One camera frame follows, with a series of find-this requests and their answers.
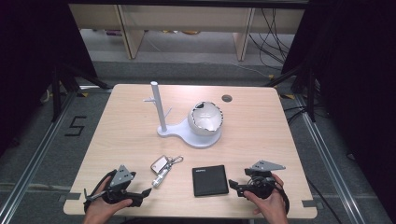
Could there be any silver cylinder keychain pendant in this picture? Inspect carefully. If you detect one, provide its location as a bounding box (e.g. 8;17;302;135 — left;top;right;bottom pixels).
151;167;173;189

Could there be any silver car key fob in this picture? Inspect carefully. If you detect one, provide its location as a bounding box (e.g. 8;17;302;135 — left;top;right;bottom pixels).
149;155;170;175

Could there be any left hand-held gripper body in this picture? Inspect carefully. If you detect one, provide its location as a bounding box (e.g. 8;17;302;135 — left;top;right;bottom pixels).
102;164;145;208

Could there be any white round bowl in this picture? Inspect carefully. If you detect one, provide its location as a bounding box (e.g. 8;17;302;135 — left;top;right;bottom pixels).
187;100;225;137

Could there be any person's left hand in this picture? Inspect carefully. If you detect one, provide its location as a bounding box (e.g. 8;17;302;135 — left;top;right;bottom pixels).
82;175;134;224

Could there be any person's right hand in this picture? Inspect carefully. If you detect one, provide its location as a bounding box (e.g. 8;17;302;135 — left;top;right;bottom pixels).
243;173;290;224

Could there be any bundle of black cables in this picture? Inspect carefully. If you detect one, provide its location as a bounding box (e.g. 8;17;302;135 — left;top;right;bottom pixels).
247;7;296;72

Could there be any black square wallet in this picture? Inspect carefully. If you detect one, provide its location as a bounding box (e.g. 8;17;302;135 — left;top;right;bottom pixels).
191;164;230;198

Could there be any black curtain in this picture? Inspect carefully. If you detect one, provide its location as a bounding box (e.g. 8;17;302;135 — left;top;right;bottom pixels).
280;0;396;216
0;0;98;157

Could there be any aluminium floor rail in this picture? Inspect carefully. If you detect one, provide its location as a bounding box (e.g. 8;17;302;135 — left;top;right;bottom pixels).
0;91;78;224
293;92;394;224

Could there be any black floor cable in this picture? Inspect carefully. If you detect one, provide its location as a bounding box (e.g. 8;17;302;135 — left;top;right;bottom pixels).
305;176;345;224

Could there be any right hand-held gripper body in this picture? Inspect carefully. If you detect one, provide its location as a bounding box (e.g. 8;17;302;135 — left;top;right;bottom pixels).
244;160;287;201

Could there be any black metal stand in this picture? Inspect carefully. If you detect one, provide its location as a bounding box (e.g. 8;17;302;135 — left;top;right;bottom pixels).
263;61;318;123
50;61;114;123

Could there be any white key hanger stand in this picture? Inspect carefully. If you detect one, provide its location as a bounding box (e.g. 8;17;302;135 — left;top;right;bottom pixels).
142;80;223;150

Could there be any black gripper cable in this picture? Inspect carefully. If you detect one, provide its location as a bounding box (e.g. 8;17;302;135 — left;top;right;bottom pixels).
82;169;118;215
273;178;291;216

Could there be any metal key ring clasp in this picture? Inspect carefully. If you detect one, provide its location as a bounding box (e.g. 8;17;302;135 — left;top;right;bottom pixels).
167;155;185;166

